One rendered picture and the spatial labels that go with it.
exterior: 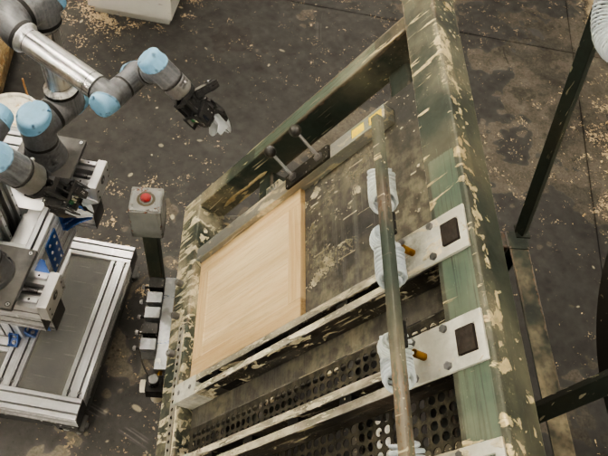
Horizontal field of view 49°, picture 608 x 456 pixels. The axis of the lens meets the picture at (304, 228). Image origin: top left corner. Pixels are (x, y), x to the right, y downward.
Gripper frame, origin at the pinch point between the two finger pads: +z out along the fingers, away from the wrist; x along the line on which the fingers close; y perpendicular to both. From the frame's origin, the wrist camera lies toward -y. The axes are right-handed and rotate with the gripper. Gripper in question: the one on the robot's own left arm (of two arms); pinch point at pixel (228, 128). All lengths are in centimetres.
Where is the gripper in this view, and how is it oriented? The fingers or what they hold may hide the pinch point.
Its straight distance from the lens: 214.5
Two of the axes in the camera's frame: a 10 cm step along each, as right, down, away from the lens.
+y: -2.9, 8.5, -4.4
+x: 7.8, -0.6, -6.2
